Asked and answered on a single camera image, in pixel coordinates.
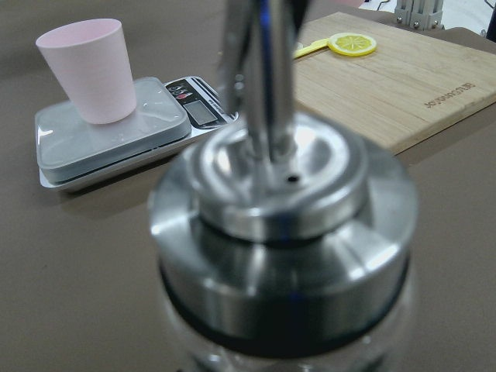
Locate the glass sauce bottle steel spout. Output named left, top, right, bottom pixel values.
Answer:
left=149, top=1, right=418, bottom=371

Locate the pink plastic cup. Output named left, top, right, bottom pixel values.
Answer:
left=36, top=19, right=137, bottom=125

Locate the grey digital kitchen scale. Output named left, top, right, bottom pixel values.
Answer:
left=35, top=76, right=238, bottom=191

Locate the yellow plastic knife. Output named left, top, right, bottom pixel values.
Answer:
left=293, top=38, right=329, bottom=59

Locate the lemon slice single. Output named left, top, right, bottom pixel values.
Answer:
left=329, top=33, right=377, bottom=57

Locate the wooden cutting board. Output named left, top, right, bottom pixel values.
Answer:
left=294, top=12, right=495, bottom=153

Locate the aluminium frame post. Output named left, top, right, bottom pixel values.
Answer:
left=394, top=0, right=444, bottom=30

